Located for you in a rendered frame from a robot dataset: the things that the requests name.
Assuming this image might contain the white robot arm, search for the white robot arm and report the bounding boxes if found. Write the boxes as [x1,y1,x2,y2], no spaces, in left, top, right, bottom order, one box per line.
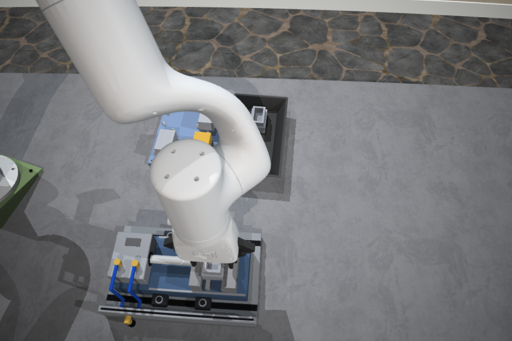
[36,0,271,248]

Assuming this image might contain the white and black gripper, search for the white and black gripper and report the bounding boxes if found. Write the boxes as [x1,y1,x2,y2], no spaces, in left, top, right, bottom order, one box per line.
[164,215,255,269]

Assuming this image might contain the yellow rectangular block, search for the yellow rectangular block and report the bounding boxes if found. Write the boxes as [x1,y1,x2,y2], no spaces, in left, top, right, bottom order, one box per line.
[194,132,213,146]

